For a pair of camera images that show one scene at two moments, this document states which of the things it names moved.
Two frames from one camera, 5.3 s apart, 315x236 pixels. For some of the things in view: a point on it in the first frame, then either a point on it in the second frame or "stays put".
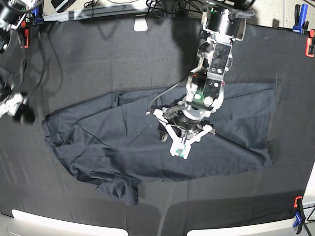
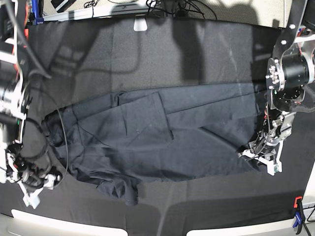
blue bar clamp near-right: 299,216 stays put
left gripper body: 11,104 -> 31,178
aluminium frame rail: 102,12 stays put
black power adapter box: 62,5 stays put
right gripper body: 183,125 -> 277,126
